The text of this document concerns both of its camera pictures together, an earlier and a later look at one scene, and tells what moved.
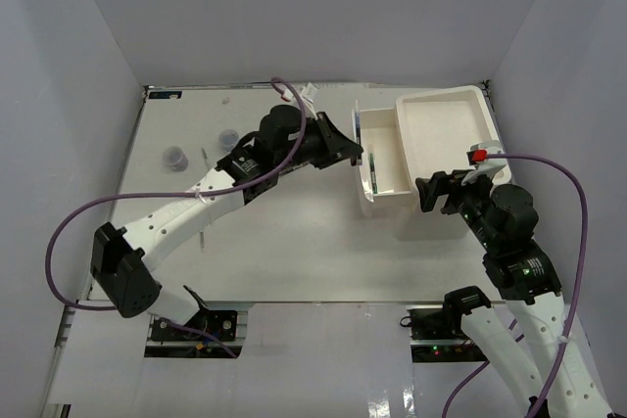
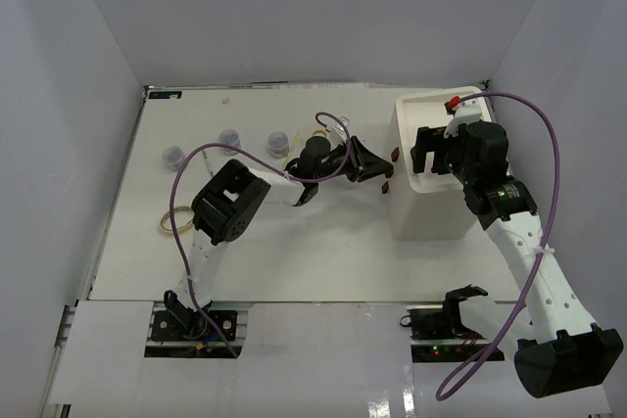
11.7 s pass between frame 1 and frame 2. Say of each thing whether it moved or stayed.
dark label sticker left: stayed
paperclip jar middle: stayed
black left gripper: moved
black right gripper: moved
